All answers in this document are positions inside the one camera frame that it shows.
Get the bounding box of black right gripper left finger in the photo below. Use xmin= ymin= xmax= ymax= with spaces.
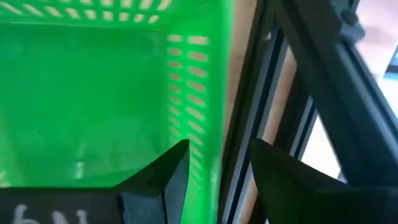
xmin=0 ymin=139 xmax=190 ymax=224

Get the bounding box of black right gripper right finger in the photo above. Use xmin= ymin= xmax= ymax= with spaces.
xmin=250 ymin=138 xmax=398 ymax=224

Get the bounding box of green slotted plastic basket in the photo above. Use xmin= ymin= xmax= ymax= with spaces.
xmin=0 ymin=0 xmax=234 ymax=224

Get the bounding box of black aluminium table frame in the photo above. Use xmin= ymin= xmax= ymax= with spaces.
xmin=264 ymin=0 xmax=398 ymax=224

